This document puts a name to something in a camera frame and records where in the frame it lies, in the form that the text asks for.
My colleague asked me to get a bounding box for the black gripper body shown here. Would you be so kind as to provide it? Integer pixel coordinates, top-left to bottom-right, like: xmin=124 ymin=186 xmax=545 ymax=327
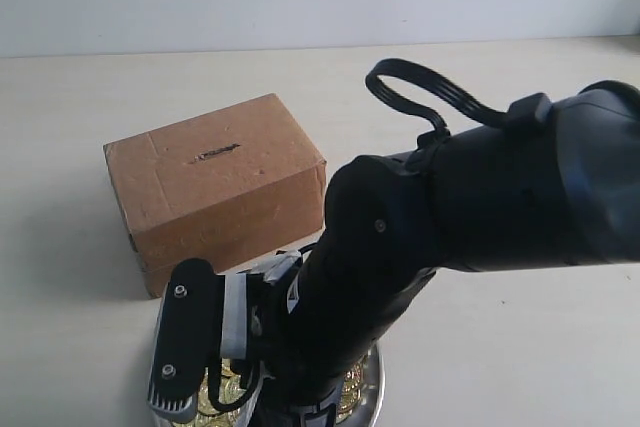
xmin=249 ymin=336 xmax=350 ymax=426

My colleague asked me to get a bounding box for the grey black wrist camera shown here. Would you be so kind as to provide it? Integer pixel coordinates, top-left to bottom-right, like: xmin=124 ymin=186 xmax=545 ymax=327
xmin=147 ymin=258 xmax=259 ymax=424

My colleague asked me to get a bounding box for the brown cardboard box with slot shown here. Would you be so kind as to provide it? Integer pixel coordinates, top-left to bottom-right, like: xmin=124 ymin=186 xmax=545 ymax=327
xmin=103 ymin=93 xmax=326 ymax=298

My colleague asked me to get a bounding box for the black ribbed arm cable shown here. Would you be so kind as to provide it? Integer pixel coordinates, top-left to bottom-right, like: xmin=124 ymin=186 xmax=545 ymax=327
xmin=365 ymin=59 xmax=506 ymax=143

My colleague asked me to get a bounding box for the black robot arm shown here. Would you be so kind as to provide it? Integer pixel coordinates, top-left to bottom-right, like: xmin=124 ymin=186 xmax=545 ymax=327
xmin=251 ymin=81 xmax=639 ymax=426

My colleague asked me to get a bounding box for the round steel plate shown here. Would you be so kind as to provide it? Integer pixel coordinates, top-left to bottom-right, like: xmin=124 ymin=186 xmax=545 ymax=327
xmin=147 ymin=346 xmax=385 ymax=426

